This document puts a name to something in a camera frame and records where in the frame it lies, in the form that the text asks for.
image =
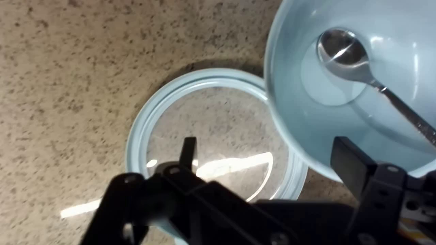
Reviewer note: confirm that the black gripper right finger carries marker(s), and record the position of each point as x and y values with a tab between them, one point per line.
393	206

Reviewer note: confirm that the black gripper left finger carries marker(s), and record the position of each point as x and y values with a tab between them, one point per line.
200	212

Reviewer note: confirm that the light blue front bowl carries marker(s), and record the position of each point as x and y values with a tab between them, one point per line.
312	106

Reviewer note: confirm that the blue rimmed glass lid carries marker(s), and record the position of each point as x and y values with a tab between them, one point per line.
237	142

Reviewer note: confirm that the metal spoon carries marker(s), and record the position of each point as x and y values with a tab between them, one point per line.
343	54

